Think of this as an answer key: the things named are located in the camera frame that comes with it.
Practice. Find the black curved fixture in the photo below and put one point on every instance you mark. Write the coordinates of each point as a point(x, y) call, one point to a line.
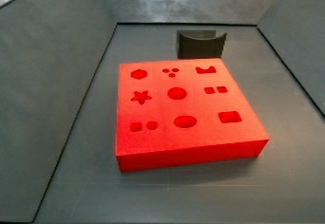
point(200, 44)

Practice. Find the red foam shape-sorting block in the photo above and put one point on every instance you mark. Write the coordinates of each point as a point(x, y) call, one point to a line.
point(183, 114)

